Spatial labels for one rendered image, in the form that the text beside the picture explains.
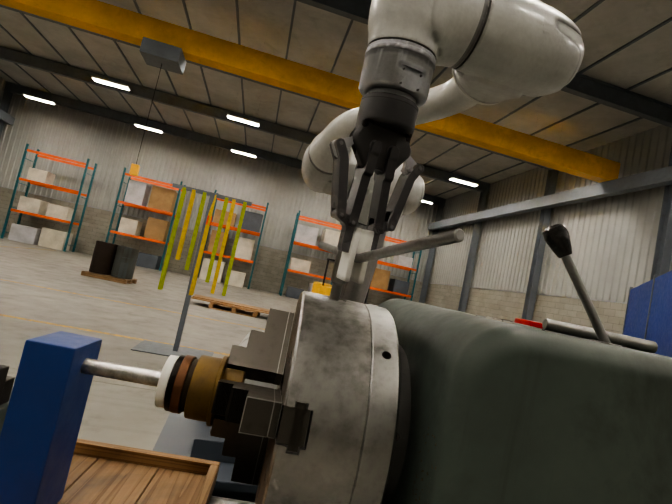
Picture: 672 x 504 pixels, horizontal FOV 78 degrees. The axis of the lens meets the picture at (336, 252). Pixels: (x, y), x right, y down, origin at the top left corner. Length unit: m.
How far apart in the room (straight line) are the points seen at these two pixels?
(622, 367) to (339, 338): 0.29
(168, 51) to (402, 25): 11.24
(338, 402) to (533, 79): 0.47
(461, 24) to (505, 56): 0.07
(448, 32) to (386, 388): 0.42
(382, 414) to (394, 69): 0.39
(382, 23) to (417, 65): 0.07
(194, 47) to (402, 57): 11.39
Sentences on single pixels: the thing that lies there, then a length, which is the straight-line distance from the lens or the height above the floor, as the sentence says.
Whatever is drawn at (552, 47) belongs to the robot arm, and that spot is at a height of 1.60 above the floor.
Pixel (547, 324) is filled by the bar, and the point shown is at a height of 1.27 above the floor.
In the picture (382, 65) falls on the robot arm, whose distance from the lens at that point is 0.55.
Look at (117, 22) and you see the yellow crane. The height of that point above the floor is 6.18.
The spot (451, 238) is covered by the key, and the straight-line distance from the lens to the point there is 0.37.
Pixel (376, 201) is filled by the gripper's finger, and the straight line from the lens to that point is 0.55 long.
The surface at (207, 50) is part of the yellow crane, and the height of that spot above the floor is 6.16.
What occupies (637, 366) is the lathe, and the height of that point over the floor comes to 1.24.
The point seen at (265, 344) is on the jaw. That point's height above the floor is 1.15.
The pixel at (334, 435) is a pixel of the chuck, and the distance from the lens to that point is 0.48.
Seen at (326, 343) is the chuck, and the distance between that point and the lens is 0.49.
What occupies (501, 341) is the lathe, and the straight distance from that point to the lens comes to 0.44.
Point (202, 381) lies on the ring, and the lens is 0.59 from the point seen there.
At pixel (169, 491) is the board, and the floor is 0.89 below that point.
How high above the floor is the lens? 1.26
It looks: 4 degrees up
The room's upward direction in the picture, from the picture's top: 12 degrees clockwise
